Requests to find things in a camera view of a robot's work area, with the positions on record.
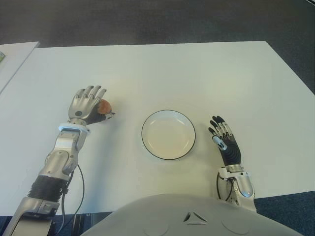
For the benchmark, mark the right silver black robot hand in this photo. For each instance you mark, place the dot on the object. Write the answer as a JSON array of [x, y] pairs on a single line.
[[230, 150]]

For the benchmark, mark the grey robot torso shell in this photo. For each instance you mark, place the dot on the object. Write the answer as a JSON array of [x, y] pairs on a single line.
[[192, 216]]

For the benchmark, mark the white side table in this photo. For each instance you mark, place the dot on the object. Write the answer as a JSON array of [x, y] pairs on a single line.
[[17, 59]]

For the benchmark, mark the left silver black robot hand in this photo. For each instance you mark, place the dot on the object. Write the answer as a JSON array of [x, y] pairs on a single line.
[[82, 105]]

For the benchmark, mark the white plate with black rim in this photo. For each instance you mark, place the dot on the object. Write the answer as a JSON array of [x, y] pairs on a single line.
[[168, 135]]

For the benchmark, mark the red yellow apple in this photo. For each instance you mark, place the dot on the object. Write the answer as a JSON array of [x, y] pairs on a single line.
[[105, 107]]

